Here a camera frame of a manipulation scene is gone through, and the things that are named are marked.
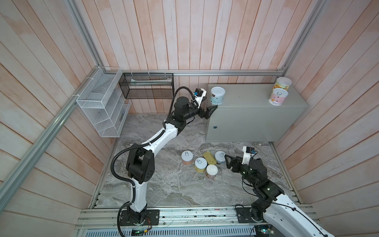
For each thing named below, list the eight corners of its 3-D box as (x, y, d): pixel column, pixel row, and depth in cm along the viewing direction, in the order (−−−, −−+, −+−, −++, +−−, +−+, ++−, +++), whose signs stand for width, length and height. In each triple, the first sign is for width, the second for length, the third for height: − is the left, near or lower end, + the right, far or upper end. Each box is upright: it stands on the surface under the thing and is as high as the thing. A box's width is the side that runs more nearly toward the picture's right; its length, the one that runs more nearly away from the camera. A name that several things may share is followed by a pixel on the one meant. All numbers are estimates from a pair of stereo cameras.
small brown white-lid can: (206, 178, 88) (207, 174, 82) (205, 168, 92) (206, 163, 86) (216, 178, 88) (218, 174, 82) (215, 168, 92) (217, 163, 86)
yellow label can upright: (195, 172, 90) (195, 168, 86) (194, 161, 95) (195, 157, 91) (206, 172, 90) (208, 168, 86) (205, 161, 95) (206, 157, 91)
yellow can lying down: (209, 167, 92) (209, 164, 88) (202, 156, 97) (203, 153, 93) (215, 164, 93) (216, 161, 90) (208, 153, 98) (209, 150, 95)
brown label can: (181, 165, 94) (181, 161, 89) (181, 154, 98) (181, 150, 94) (193, 165, 94) (193, 161, 89) (192, 154, 98) (193, 150, 94)
